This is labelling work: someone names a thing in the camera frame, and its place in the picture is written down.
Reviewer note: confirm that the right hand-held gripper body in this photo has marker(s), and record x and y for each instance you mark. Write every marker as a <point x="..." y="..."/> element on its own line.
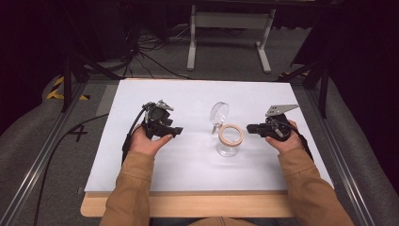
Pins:
<point x="277" y="125"/>

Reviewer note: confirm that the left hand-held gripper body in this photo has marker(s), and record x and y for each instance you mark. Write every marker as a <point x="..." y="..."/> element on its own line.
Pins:
<point x="156" y="116"/>

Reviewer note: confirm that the glass jar with hinged lid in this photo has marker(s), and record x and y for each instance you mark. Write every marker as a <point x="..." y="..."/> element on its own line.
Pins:
<point x="229" y="141"/>

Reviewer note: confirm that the person's right hand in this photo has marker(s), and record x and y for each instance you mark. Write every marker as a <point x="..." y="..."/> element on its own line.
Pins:
<point x="287" y="145"/>

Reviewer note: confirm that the person's left hand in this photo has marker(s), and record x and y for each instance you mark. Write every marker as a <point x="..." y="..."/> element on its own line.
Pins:
<point x="146" y="142"/>

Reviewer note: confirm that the white table mat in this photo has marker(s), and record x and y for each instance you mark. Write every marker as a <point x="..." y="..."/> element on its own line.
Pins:
<point x="194" y="169"/>

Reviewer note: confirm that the black tripod stand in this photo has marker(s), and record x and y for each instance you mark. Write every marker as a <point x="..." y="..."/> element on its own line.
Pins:
<point x="67" y="78"/>
<point x="323" y="84"/>

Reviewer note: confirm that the yellow black hazard tape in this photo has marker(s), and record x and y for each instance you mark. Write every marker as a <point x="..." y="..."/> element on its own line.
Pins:
<point x="55" y="92"/>

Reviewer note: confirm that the white metal stand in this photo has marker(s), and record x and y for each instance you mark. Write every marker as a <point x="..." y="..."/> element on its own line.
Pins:
<point x="230" y="20"/>

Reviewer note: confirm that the aluminium floor rail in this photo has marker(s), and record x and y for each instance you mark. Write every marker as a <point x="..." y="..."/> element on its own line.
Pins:
<point x="342" y="157"/>
<point x="40" y="160"/>

